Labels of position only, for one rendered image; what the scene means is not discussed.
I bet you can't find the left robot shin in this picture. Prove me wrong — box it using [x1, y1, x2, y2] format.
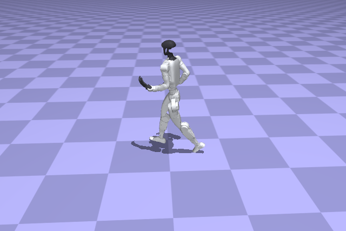
[180, 126, 199, 147]

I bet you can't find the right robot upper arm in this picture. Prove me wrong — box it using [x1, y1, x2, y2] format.
[176, 56, 190, 77]

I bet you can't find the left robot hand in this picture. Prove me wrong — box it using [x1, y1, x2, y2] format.
[138, 76, 152, 90]

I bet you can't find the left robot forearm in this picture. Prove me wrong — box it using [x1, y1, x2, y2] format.
[148, 84, 167, 92]

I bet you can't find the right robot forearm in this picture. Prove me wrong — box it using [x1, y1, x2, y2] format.
[179, 75, 188, 84]

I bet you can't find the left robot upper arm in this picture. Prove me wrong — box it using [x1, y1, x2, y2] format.
[160, 62, 170, 89]

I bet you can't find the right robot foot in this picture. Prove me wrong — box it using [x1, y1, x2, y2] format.
[149, 136, 166, 143]

